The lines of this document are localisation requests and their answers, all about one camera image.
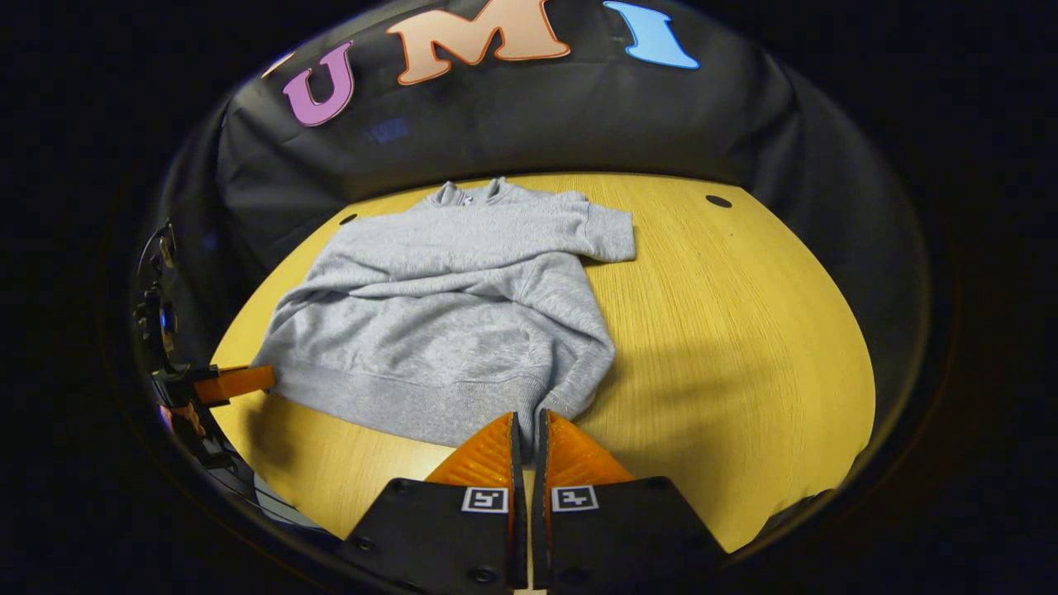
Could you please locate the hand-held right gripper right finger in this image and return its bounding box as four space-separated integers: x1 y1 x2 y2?
531 411 728 589

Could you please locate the grey sweatshirt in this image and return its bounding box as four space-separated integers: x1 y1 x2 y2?
250 178 637 451

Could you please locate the black backdrop cloth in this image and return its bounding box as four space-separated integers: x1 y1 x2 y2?
136 0 939 464

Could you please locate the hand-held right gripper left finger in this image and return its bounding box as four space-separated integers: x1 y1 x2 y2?
343 412 527 592

